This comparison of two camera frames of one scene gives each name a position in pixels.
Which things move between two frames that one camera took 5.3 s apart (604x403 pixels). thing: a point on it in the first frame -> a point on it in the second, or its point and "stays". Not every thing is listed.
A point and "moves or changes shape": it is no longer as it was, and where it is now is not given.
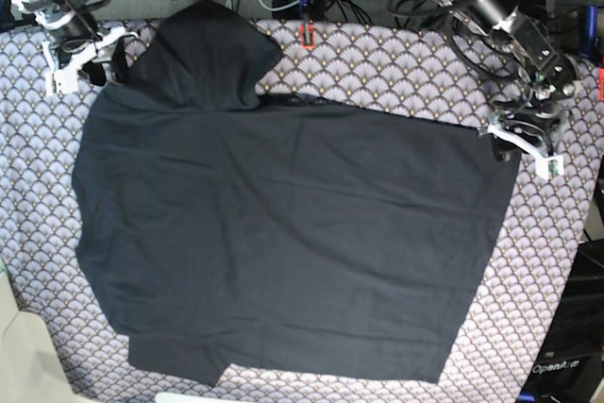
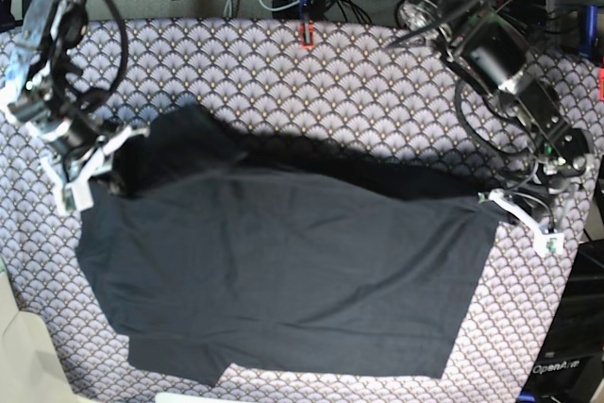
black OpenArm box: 572,363 stays
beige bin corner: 30,369 stays
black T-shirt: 214,226 moves or changes shape
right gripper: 540,113 -> 553,177
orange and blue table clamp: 306,27 stays
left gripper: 78,32 -> 71,140
